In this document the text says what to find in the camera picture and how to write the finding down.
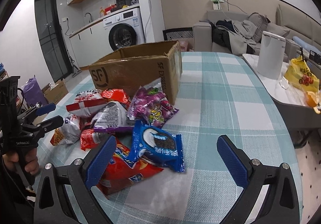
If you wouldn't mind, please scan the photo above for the purple bag on floor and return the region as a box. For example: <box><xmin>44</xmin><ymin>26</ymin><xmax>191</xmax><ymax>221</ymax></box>
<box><xmin>22</xmin><ymin>76</ymin><xmax>48</xmax><ymax>107</ymax></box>

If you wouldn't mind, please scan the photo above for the checkered tablecloth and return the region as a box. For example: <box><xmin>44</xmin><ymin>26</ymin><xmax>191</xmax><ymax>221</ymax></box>
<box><xmin>32</xmin><ymin>51</ymin><xmax>304</xmax><ymax>224</ymax></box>

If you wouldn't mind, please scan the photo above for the pile of clothes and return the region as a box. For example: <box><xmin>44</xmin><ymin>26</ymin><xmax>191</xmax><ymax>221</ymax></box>
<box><xmin>211</xmin><ymin>19</ymin><xmax>258</xmax><ymax>56</ymax></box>

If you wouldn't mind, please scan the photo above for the brown SF cardboard box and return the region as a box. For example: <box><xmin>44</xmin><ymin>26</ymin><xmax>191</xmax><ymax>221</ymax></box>
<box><xmin>88</xmin><ymin>41</ymin><xmax>182</xmax><ymax>105</ymax></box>

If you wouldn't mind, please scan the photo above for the person's left hand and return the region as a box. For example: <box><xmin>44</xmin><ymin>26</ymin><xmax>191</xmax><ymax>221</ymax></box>
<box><xmin>2</xmin><ymin>148</ymin><xmax>39</xmax><ymax>175</ymax></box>

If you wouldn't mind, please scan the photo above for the silver purple snack bag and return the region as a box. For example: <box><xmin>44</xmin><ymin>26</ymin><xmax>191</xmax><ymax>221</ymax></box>
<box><xmin>91</xmin><ymin>101</ymin><xmax>134</xmax><ymax>133</ymax></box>

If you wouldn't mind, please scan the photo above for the white side table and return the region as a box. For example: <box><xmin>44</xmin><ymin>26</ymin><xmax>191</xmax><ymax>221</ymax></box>
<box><xmin>243</xmin><ymin>54</ymin><xmax>321</xmax><ymax>130</ymax></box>

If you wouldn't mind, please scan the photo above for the beige sofa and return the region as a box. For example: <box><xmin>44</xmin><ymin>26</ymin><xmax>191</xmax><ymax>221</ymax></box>
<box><xmin>193</xmin><ymin>4</ymin><xmax>320</xmax><ymax>62</ymax></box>

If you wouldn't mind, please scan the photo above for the dark glass door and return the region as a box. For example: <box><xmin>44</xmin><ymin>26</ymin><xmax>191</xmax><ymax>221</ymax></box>
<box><xmin>35</xmin><ymin>0</ymin><xmax>72</xmax><ymax>82</ymax></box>

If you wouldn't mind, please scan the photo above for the grey cushion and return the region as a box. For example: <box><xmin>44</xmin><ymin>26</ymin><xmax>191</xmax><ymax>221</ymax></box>
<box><xmin>247</xmin><ymin>12</ymin><xmax>270</xmax><ymax>43</ymax></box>

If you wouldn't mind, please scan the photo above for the white cylindrical bin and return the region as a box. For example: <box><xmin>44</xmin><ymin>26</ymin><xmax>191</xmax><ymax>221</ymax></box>
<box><xmin>257</xmin><ymin>31</ymin><xmax>286</xmax><ymax>80</ymax></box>

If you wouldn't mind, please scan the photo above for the white noodle snack bag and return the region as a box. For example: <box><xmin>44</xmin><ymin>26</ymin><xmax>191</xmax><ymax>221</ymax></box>
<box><xmin>50</xmin><ymin>114</ymin><xmax>83</xmax><ymax>146</ymax></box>

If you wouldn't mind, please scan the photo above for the black pot on washer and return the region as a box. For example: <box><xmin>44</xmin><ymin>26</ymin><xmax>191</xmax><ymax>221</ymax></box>
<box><xmin>116</xmin><ymin>0</ymin><xmax>132</xmax><ymax>8</ymax></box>

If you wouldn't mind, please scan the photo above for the small cardboard box on floor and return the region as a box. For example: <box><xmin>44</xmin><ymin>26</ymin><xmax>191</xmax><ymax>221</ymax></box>
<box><xmin>42</xmin><ymin>80</ymin><xmax>69</xmax><ymax>104</ymax></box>

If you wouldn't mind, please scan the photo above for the white washing machine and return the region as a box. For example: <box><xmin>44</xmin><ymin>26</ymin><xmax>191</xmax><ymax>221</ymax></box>
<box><xmin>103</xmin><ymin>6</ymin><xmax>145</xmax><ymax>51</ymax></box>

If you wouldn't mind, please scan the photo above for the small red snack pack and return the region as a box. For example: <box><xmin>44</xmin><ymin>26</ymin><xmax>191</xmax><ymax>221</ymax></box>
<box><xmin>80</xmin><ymin>129</ymin><xmax>109</xmax><ymax>150</ymax></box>

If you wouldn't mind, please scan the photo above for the blue Oreo cookie pack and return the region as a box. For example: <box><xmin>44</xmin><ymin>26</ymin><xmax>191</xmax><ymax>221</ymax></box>
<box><xmin>127</xmin><ymin>120</ymin><xmax>185</xmax><ymax>173</ymax></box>

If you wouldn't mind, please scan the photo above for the red chip bag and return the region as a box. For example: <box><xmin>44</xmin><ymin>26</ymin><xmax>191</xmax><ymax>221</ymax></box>
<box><xmin>97</xmin><ymin>140</ymin><xmax>163</xmax><ymax>195</ymax></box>

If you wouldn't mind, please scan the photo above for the red white snack bag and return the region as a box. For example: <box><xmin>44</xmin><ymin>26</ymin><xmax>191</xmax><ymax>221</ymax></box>
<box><xmin>66</xmin><ymin>89</ymin><xmax>107</xmax><ymax>119</ymax></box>

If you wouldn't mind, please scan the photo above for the purple candy bag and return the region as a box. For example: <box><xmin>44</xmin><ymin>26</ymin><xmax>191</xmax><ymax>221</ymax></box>
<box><xmin>127</xmin><ymin>78</ymin><xmax>179</xmax><ymax>128</ymax></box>

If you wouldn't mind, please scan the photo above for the yellow plastic bag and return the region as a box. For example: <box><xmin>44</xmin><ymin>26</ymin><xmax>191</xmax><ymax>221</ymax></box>
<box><xmin>284</xmin><ymin>56</ymin><xmax>319</xmax><ymax>93</ymax></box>

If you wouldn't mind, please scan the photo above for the orange red snack pack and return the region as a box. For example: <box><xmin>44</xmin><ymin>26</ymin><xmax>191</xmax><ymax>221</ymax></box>
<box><xmin>101</xmin><ymin>89</ymin><xmax>131</xmax><ymax>109</ymax></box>

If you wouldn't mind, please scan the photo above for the kitchen counter cabinet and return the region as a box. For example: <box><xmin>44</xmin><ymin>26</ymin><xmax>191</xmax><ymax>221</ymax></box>
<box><xmin>70</xmin><ymin>20</ymin><xmax>113</xmax><ymax>68</ymax></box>

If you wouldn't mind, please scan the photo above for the wall socket with plugs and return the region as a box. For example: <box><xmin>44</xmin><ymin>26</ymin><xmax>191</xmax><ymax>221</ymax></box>
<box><xmin>211</xmin><ymin>0</ymin><xmax>225</xmax><ymax>10</ymax></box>

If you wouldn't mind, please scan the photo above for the black patterned basket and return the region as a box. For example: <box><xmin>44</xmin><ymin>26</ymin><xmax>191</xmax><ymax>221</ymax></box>
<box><xmin>163</xmin><ymin>27</ymin><xmax>194</xmax><ymax>41</ymax></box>

